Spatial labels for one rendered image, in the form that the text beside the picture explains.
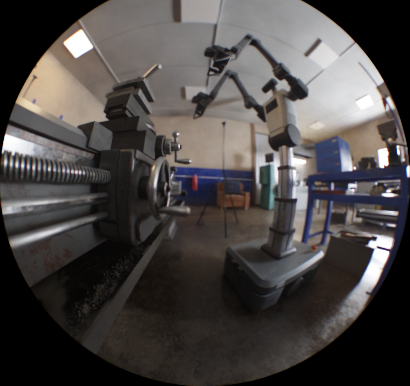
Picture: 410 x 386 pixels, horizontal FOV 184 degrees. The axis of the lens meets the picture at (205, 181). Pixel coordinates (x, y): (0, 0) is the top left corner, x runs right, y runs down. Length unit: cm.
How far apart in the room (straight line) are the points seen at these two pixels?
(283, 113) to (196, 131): 427
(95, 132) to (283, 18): 295
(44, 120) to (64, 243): 30
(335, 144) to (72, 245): 186
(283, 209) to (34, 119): 106
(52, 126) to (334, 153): 178
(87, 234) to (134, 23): 305
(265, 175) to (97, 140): 425
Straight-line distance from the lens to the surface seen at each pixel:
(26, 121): 34
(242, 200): 403
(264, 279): 71
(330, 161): 156
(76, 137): 40
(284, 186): 85
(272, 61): 103
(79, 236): 46
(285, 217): 85
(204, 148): 472
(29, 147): 34
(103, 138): 46
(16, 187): 35
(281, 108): 95
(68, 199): 31
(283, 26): 300
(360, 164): 145
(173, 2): 278
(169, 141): 53
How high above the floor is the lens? 71
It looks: 2 degrees up
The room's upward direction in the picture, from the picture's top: 3 degrees clockwise
